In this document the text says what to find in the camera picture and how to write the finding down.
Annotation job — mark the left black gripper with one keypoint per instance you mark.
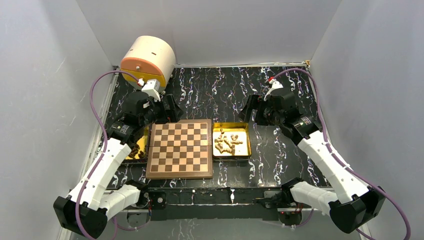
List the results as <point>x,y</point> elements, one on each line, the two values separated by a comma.
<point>173,114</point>

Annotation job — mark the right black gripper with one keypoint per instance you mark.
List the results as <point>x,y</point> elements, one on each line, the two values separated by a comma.
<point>257,102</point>

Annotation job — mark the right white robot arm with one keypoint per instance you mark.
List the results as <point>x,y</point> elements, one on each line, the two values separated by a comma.
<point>352,202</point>

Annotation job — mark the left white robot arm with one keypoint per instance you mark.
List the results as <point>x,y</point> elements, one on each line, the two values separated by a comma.
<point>85,210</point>

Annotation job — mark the gold tin with dark pieces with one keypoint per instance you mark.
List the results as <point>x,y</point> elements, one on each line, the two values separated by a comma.
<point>139,152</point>

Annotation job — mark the gold tin with light pieces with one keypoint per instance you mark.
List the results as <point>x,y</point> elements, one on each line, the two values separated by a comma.
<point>244,151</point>

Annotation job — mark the pile of light pieces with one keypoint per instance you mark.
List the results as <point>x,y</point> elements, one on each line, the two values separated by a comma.
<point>227,145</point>

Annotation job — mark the round cream drawer box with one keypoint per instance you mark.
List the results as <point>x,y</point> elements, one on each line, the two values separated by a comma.
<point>149,58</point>

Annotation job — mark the wooden chessboard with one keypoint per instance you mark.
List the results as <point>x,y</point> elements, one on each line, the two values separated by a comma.
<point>181,150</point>

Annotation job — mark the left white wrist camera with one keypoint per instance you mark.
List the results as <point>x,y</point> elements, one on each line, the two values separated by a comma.
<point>150,87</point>

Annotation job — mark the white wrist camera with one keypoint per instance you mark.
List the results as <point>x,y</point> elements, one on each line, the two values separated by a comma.
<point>274,85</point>
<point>150,87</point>

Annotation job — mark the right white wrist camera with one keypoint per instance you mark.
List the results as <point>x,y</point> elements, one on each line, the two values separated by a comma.
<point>274,85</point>

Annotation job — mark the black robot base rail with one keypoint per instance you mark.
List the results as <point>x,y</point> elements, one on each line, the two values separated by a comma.
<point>261,203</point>

